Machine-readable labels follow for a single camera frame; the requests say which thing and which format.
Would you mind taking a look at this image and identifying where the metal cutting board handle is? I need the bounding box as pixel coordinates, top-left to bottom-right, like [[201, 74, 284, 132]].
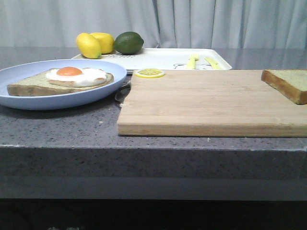
[[115, 81, 131, 107]]

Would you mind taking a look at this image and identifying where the fried egg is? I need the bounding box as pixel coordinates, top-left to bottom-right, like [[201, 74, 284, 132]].
[[46, 67, 107, 87]]

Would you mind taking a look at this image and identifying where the bread slice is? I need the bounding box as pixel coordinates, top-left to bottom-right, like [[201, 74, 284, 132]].
[[7, 69, 114, 96], [261, 69, 307, 105]]

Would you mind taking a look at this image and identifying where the blue round plate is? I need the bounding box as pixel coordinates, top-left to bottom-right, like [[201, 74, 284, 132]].
[[0, 59, 127, 110]]

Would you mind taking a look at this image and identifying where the white bear tray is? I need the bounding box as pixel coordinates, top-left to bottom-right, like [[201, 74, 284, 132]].
[[71, 48, 233, 71]]

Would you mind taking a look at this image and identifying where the green lime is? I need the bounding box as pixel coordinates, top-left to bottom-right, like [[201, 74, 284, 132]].
[[114, 32, 144, 55]]

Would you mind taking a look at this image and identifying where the lemon slice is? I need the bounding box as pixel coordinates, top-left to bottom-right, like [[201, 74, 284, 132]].
[[135, 68, 165, 78]]

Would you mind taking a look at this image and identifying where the yellow lemon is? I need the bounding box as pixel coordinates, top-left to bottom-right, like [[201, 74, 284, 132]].
[[90, 32, 115, 55], [76, 33, 101, 59]]

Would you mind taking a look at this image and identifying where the grey curtain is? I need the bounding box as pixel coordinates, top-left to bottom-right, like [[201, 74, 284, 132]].
[[0, 0, 307, 49]]

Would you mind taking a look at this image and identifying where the yellow plastic knife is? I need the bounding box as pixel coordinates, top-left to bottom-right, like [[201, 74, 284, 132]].
[[204, 57, 223, 69]]

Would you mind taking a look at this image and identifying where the front yellow lemon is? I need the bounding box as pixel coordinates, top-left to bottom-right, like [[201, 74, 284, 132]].
[[76, 33, 101, 59]]

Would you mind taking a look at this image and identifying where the wooden cutting board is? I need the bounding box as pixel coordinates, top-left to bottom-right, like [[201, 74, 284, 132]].
[[117, 70, 307, 137]]

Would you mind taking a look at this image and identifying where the rear yellow lemon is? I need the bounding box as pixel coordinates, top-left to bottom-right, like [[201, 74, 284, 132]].
[[90, 32, 115, 55]]

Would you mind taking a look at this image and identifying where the yellow plastic fork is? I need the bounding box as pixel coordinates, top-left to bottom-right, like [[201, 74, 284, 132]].
[[185, 54, 199, 69]]

